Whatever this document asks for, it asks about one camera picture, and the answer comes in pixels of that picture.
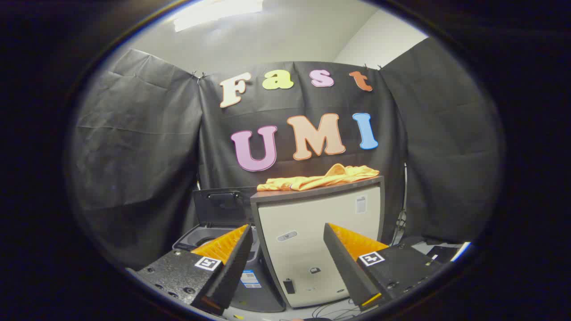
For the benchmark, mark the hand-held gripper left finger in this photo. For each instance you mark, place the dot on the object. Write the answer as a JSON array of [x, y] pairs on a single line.
[[234, 263]]

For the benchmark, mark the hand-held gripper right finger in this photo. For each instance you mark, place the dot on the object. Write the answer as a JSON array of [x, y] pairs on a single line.
[[345, 263]]

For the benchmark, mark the grey washing machine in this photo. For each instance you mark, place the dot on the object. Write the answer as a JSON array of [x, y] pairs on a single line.
[[263, 294]]

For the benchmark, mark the orange polo shirt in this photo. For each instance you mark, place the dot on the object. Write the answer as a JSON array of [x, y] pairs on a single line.
[[312, 182]]

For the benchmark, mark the cream cabinet with grey top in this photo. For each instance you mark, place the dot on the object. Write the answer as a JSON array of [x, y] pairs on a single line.
[[308, 214]]

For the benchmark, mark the metal backdrop stand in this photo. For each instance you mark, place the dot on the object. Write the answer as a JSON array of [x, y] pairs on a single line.
[[405, 196]]

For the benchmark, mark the black backdrop cloth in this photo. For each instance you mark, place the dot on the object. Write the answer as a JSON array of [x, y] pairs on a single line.
[[156, 156]]

